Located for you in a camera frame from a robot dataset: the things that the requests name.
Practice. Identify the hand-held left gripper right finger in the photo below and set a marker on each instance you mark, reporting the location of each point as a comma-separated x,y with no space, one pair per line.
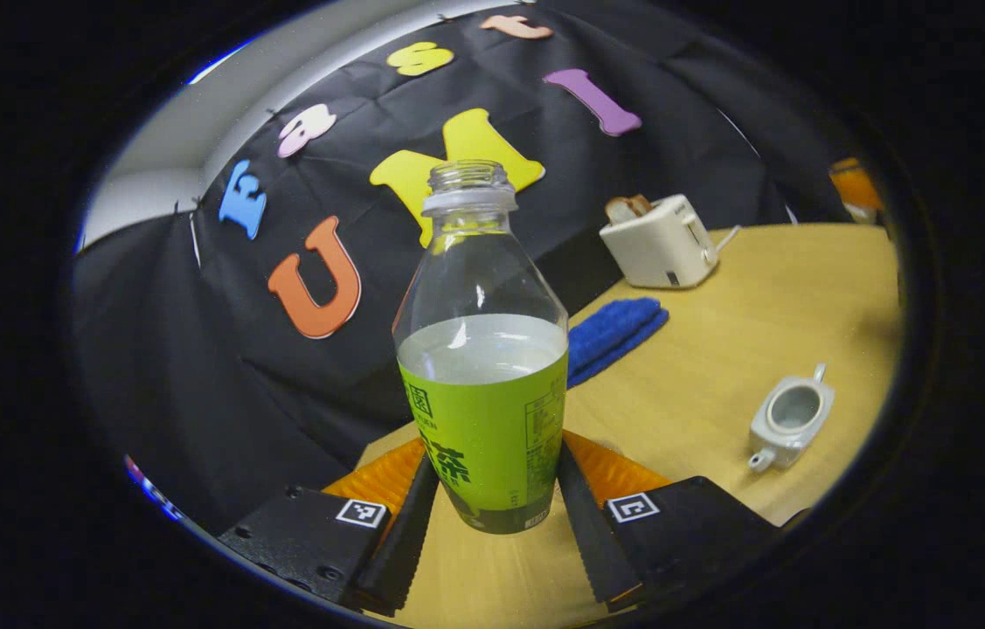
584,533

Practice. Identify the green label water bottle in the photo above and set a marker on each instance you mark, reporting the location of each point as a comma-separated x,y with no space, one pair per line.
483,419

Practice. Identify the computer monitor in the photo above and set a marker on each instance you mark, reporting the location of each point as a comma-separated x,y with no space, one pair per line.
156,494

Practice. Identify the grey ceramic teacup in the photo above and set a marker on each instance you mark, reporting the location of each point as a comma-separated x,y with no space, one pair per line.
789,424

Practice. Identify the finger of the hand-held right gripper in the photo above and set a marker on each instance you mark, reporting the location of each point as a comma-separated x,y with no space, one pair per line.
855,185

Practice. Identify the toast bread slice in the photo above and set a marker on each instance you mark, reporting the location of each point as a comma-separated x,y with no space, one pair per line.
627,210

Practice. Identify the blue cloth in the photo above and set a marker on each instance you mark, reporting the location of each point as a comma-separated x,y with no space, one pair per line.
614,336

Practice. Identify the white toaster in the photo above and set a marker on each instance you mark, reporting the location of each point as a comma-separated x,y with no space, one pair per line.
658,249

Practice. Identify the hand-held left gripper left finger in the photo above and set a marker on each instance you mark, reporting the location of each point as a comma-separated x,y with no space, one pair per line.
400,546

